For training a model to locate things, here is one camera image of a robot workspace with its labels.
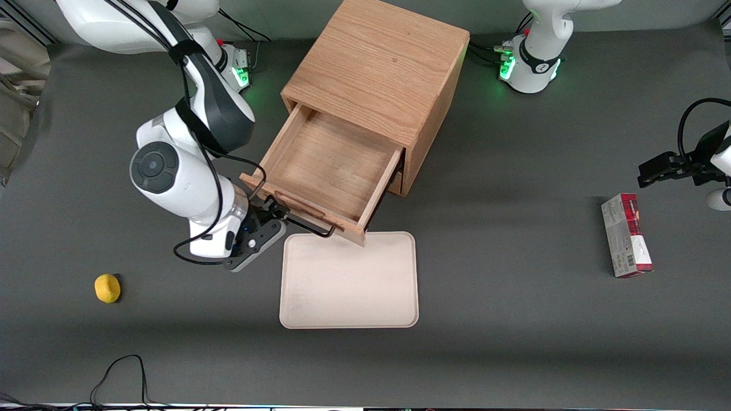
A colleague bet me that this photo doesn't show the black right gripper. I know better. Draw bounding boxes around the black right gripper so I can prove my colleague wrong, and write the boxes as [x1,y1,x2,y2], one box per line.
[243,195,291,230]

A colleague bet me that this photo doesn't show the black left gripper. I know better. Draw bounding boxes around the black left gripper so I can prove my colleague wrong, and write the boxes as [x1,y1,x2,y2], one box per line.
[638,123,731,188]

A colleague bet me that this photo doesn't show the black metal drawer handle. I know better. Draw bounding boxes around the black metal drawer handle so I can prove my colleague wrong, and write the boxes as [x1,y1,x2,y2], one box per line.
[273,197,336,238]

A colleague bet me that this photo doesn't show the wooden drawer with worn handle plate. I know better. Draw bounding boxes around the wooden drawer with worn handle plate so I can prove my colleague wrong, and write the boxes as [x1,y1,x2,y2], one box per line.
[239,103,406,247]

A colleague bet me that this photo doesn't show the oak wooden drawer cabinet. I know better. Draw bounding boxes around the oak wooden drawer cabinet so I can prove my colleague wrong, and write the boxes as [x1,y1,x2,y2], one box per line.
[281,0,471,198]

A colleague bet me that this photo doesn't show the grey and red carton box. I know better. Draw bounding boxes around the grey and red carton box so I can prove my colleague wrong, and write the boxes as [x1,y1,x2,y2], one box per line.
[601,193,654,279]

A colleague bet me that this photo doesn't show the beige rectangular tray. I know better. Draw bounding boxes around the beige rectangular tray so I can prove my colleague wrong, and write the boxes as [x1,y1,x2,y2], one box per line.
[279,231,419,329]

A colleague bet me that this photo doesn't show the yellow lemon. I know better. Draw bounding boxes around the yellow lemon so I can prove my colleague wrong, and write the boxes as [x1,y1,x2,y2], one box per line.
[94,274,121,304]

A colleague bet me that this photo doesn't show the beige draped cloth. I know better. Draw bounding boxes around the beige draped cloth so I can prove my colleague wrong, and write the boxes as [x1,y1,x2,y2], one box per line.
[0,17,53,187]

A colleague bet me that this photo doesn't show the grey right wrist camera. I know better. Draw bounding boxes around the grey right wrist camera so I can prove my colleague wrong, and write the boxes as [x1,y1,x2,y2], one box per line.
[223,219,287,272]

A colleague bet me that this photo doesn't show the black left arm hose cable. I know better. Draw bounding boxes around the black left arm hose cable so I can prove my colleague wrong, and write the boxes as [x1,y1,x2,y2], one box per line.
[677,98,731,163]

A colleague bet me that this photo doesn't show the black right arm base cables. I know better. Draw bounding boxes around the black right arm base cables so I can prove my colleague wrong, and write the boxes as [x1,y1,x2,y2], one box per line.
[217,9,272,72]

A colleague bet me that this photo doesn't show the black arm base cables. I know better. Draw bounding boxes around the black arm base cables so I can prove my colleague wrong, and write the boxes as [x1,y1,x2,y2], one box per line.
[467,11,535,66]
[217,9,272,72]

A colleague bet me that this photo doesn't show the black floor cable loop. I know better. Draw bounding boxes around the black floor cable loop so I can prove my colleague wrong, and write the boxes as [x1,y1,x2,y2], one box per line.
[0,354,172,411]

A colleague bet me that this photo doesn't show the black left arm base cables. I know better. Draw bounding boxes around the black left arm base cables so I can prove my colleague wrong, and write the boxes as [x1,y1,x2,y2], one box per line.
[467,11,535,66]

